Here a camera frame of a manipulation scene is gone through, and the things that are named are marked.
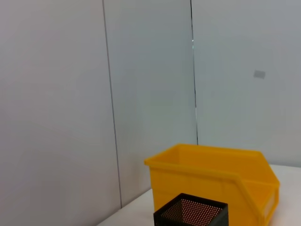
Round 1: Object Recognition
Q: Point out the black mesh pen holder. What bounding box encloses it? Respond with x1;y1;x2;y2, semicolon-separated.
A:
153;193;229;226

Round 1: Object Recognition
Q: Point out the yellow plastic bin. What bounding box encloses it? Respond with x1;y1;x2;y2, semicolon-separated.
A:
143;143;281;226

